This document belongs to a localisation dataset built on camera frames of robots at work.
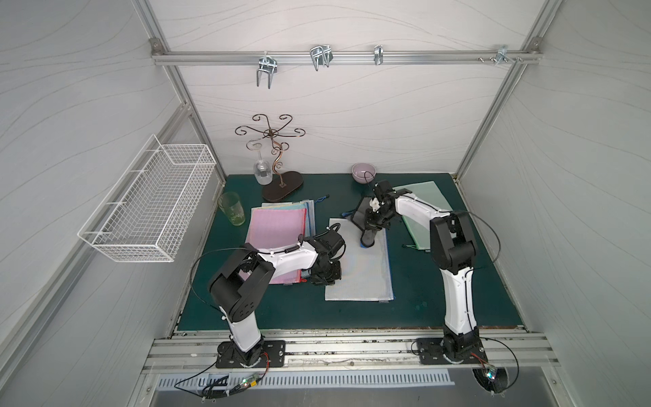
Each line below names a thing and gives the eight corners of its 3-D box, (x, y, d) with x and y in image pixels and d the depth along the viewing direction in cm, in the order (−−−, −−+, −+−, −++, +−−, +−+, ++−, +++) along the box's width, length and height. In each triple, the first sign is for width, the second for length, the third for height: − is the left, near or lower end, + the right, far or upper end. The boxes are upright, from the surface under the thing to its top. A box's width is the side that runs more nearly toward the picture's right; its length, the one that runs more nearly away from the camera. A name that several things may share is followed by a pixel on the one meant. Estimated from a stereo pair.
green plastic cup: (226, 225, 105) (215, 206, 95) (231, 212, 109) (220, 192, 99) (245, 225, 105) (236, 206, 95) (249, 212, 109) (240, 192, 99)
